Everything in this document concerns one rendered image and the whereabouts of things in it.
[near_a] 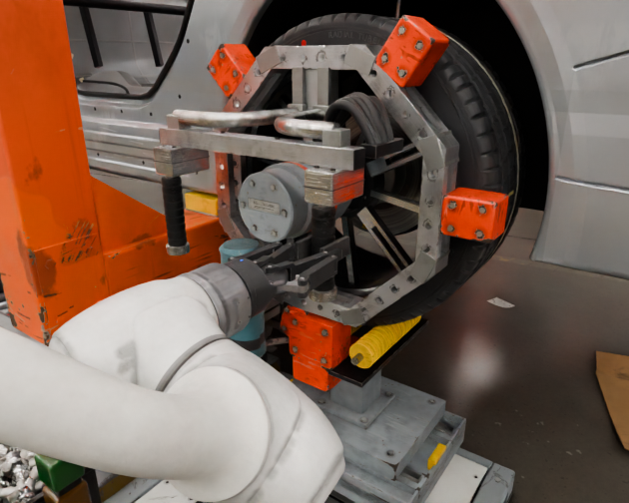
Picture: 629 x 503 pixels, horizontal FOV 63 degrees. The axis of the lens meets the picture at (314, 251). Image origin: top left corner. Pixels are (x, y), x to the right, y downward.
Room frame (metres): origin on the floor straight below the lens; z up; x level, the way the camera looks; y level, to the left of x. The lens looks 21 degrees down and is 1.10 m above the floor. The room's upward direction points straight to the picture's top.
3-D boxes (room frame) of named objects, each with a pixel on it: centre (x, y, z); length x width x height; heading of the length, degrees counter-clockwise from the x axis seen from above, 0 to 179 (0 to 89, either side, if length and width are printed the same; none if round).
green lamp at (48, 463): (0.48, 0.31, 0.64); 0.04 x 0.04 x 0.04; 54
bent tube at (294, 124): (0.85, -0.02, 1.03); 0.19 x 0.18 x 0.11; 144
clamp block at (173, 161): (0.94, 0.25, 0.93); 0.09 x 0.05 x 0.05; 144
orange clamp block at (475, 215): (0.83, -0.27, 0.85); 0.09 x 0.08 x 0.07; 54
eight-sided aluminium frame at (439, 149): (1.01, -0.01, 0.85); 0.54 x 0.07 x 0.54; 54
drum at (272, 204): (0.95, 0.03, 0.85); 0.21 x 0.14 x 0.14; 144
